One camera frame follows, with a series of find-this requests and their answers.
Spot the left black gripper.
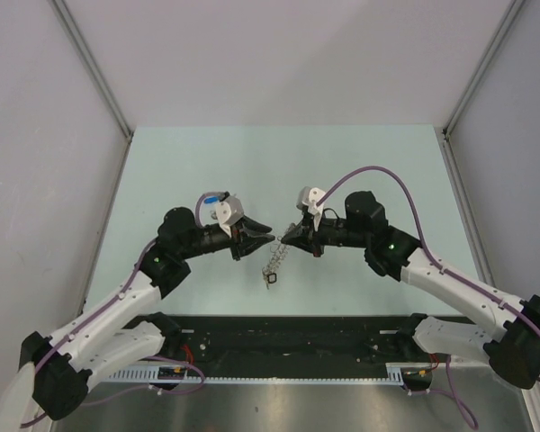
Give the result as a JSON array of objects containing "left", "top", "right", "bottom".
[{"left": 179, "top": 214, "right": 275, "bottom": 260}]

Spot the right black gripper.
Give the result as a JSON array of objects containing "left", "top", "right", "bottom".
[{"left": 282, "top": 211, "right": 369, "bottom": 258}]

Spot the metal disc with keyrings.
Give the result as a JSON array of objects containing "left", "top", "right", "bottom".
[{"left": 262, "top": 237, "right": 290, "bottom": 280}]

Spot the yellow tag key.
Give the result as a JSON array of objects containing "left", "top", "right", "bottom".
[{"left": 263, "top": 272, "right": 277, "bottom": 290}]

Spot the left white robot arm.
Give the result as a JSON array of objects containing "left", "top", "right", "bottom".
[{"left": 19, "top": 202, "right": 275, "bottom": 420}]

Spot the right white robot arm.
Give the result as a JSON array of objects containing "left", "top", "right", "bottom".
[{"left": 282, "top": 188, "right": 540, "bottom": 390}]

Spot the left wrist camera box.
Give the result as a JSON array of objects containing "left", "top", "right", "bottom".
[{"left": 214, "top": 193, "right": 244, "bottom": 238}]

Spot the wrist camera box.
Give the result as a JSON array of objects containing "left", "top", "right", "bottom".
[
  {"left": 296, "top": 186, "right": 326, "bottom": 231},
  {"left": 214, "top": 193, "right": 244, "bottom": 238}
]

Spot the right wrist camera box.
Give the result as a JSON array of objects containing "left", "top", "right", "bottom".
[{"left": 296, "top": 186, "right": 326, "bottom": 231}]

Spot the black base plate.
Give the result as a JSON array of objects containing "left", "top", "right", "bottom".
[{"left": 121, "top": 313, "right": 448, "bottom": 378}]

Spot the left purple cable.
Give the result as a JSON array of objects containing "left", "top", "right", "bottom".
[{"left": 20, "top": 191, "right": 230, "bottom": 428}]

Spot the purple cable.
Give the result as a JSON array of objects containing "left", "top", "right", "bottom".
[
  {"left": 314, "top": 166, "right": 540, "bottom": 428},
  {"left": 20, "top": 191, "right": 230, "bottom": 428}
]

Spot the white slotted cable duct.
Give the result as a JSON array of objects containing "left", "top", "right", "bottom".
[{"left": 103, "top": 362, "right": 437, "bottom": 392}]

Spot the right aluminium frame post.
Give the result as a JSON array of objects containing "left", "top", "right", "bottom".
[{"left": 443, "top": 0, "right": 527, "bottom": 136}]

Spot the aluminium frame post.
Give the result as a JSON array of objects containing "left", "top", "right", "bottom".
[
  {"left": 443, "top": 0, "right": 527, "bottom": 136},
  {"left": 48, "top": 0, "right": 133, "bottom": 141}
]

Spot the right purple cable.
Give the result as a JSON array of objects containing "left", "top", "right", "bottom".
[{"left": 314, "top": 166, "right": 540, "bottom": 428}]

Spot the left aluminium frame post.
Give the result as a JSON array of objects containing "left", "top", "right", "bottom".
[{"left": 48, "top": 0, "right": 133, "bottom": 141}]

